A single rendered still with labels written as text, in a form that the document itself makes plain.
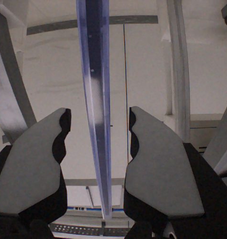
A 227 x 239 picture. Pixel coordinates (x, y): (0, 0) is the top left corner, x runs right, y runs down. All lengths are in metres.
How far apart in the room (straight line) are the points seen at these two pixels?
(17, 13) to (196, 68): 2.04
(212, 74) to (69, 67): 1.54
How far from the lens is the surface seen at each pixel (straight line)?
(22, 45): 1.16
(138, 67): 2.03
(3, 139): 0.96
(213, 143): 0.43
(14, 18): 0.21
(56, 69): 2.16
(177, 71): 0.57
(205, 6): 0.69
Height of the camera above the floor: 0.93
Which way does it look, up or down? 5 degrees up
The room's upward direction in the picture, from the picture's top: 178 degrees clockwise
